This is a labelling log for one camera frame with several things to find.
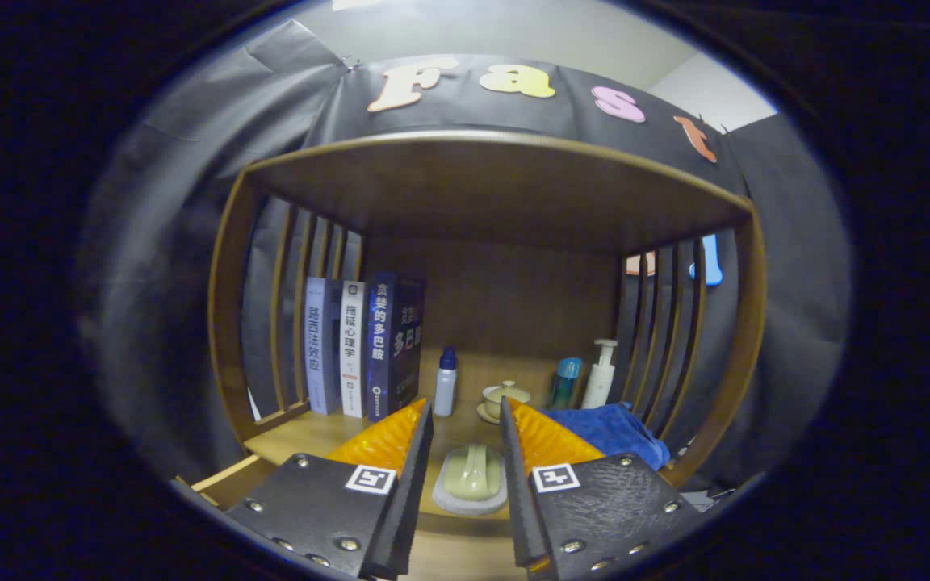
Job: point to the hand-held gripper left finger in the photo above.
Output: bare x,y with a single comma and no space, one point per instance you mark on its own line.
408,500

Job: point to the white pump bottle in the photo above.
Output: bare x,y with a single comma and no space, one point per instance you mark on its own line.
598,383

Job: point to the dark blue book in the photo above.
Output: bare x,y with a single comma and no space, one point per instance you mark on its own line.
388,347

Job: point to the black backdrop cloth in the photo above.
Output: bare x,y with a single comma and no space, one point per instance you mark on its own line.
174,242

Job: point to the folded blue towel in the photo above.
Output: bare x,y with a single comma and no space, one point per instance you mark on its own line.
618,428

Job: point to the white bottle with blue cap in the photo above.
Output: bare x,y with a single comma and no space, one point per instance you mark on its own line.
445,391

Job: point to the white book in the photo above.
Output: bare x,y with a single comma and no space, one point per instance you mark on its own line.
352,347

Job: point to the wooden countertop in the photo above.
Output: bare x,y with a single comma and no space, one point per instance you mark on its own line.
295,440

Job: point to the wooden cabinet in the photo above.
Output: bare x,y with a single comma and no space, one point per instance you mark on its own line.
497,194

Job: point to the teal cylinder bottle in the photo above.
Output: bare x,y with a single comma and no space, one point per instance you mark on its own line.
566,386

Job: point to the beige lidded teacup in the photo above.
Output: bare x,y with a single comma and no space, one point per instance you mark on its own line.
493,399

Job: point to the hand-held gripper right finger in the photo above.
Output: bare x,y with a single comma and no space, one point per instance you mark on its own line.
517,500

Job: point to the light blue book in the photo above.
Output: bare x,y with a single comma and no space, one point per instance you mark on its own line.
320,347

